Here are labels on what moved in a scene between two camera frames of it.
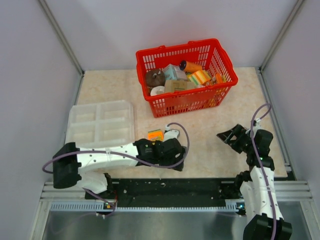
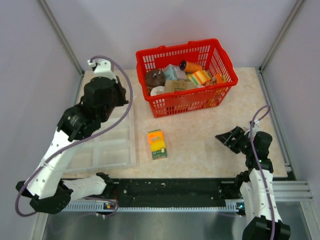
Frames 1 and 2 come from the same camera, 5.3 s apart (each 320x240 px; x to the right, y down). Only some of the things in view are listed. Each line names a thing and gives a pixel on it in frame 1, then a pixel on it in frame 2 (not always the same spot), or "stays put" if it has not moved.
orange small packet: x=218 y=78 stays put
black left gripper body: x=173 y=160 → x=119 y=98
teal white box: x=173 y=73 stays put
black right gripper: x=238 y=130 stays put
